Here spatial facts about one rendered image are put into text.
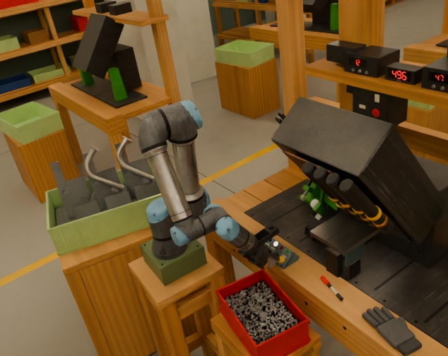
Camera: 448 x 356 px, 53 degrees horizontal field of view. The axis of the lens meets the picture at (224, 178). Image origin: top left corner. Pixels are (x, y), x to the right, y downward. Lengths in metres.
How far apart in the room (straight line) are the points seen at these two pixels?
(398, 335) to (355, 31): 1.14
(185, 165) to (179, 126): 0.19
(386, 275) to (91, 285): 1.42
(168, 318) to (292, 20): 1.43
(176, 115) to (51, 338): 2.00
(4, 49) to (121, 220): 5.72
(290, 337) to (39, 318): 2.12
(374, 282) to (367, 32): 0.96
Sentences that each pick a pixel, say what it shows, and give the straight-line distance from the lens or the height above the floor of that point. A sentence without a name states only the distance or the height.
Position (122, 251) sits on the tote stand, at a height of 0.77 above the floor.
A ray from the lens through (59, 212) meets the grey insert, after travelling 2.67.
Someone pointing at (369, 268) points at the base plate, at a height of 0.90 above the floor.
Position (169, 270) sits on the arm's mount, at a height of 0.92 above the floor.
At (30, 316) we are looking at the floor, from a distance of 3.44.
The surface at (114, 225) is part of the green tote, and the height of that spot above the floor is 0.87.
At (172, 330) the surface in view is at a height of 0.67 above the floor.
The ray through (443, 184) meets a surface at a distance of 1.72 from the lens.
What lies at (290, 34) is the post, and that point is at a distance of 2.21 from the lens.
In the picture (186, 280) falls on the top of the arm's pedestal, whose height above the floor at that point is 0.85.
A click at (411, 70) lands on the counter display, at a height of 1.59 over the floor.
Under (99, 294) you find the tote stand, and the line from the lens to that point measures 2.46.
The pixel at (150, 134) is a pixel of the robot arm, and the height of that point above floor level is 1.53.
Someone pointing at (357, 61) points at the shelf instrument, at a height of 1.59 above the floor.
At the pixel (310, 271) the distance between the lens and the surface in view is 1.82.
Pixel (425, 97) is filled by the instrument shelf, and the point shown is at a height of 1.52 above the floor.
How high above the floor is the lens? 2.13
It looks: 30 degrees down
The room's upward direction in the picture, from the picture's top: 9 degrees counter-clockwise
